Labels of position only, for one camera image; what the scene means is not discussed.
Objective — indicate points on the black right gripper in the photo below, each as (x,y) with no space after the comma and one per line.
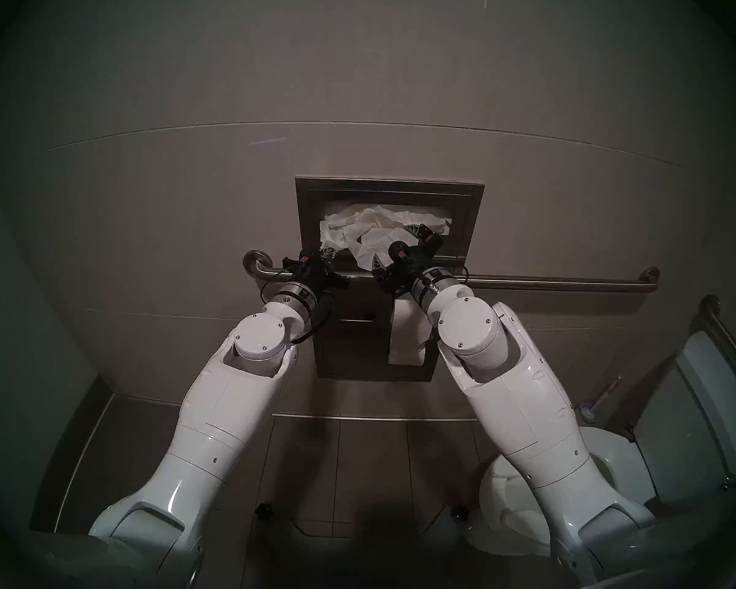
(405,278)

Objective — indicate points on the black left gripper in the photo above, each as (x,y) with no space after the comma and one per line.
(328,276)

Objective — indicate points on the white paper toilet seat cover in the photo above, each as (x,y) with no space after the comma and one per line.
(368,226)

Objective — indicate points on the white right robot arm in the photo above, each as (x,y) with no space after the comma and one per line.
(527,410)

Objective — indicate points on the dark robot base platform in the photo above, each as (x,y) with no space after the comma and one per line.
(362,563)

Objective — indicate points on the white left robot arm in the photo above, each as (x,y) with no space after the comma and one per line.
(221,410)

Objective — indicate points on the white toilet paper roll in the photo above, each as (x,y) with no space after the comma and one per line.
(405,342)

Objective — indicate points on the white toilet brush with holder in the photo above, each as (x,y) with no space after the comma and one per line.
(586,413)

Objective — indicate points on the white toilet with tank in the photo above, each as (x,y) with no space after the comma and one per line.
(699,434)

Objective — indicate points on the small chrome toilet fitting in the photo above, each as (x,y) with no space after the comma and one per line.
(727,483)

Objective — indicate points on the stainless steel recessed dispenser unit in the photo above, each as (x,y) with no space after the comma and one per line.
(343,361)

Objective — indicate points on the long steel grab bar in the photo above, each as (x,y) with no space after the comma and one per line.
(558,281)

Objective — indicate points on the black star knob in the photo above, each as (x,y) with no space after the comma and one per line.
(265,511)
(460,513)

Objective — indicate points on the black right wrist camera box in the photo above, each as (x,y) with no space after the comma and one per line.
(400,253)

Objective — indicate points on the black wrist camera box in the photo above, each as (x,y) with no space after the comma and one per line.
(303,261)
(400,253)

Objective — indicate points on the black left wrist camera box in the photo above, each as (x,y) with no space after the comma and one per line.
(303,261)

